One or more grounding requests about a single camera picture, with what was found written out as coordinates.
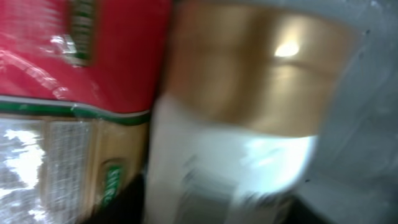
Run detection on white tube gold cap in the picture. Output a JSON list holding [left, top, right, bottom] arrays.
[[144, 1, 356, 224]]

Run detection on red spaghetti packet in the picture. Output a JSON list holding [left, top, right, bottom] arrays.
[[1, 0, 172, 224]]

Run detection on grey plastic basket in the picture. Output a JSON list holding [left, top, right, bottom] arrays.
[[300, 1, 397, 223]]

